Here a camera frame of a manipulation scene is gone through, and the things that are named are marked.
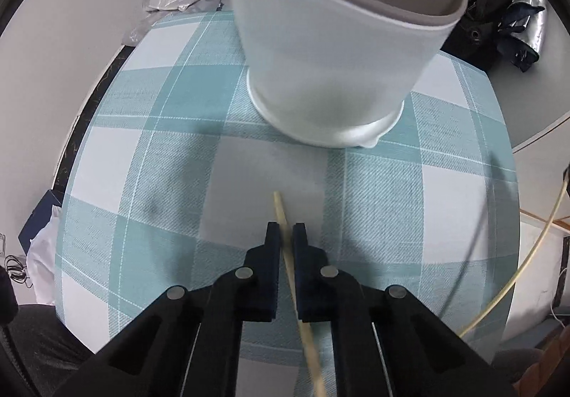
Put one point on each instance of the teal checkered tablecloth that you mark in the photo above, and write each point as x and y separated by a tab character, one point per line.
156	156

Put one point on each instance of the silver folded umbrella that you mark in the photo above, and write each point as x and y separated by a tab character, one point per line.
527	23

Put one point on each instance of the black hanging coat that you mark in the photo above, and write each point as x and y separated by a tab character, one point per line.
481	0

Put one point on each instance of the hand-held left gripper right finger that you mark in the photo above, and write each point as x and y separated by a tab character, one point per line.
307	285

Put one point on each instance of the thin wooden chopstick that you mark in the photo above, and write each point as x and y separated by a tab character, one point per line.
279	210

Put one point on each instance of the white plastic bag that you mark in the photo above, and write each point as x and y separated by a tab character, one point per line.
42	263

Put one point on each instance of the person's dark jacket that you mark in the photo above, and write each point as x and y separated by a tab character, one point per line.
6	334

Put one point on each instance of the flat blue box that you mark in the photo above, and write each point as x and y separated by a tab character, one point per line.
38	219

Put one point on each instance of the person's grey pants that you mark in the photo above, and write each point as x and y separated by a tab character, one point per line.
49	330

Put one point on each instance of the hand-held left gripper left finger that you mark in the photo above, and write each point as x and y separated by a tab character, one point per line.
271	281

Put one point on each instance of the white utensil holder cup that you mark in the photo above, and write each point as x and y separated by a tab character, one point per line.
329	67

